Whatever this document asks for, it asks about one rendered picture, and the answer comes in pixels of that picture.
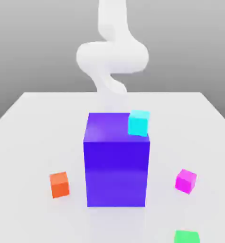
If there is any large purple box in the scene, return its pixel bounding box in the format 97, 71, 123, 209
83, 112, 150, 208

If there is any small cyan cube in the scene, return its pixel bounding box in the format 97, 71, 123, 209
127, 109, 150, 137

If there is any small orange cube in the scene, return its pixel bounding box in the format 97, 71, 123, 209
49, 171, 71, 199

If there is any small green cube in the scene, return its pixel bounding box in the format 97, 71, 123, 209
174, 230, 200, 243

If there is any small magenta cube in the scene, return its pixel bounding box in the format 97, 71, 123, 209
174, 168, 197, 195

